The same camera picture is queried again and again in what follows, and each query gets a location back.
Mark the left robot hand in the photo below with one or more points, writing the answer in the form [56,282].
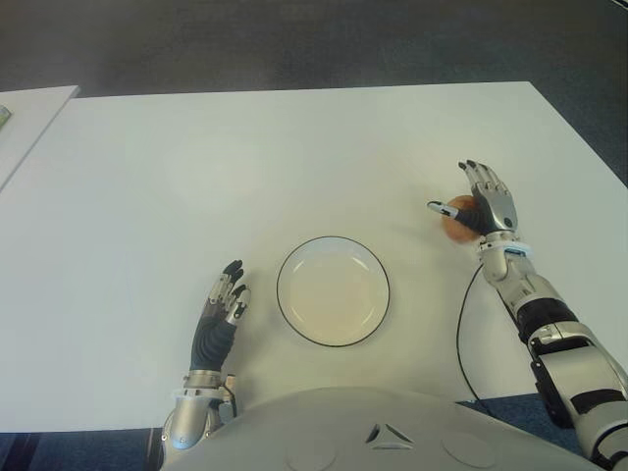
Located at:
[212,338]

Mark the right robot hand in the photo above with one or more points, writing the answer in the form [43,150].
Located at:
[498,206]

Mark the red yellow apple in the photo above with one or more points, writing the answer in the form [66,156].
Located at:
[458,231]

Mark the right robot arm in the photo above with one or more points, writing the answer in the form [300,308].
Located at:
[574,353]

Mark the white plate black rim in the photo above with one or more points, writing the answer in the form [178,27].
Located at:
[333,294]

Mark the grey robot torso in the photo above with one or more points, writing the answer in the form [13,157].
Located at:
[382,432]

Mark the green packet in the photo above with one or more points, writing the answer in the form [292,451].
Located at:
[4,119]

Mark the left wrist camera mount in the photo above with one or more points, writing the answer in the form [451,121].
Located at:
[230,392]

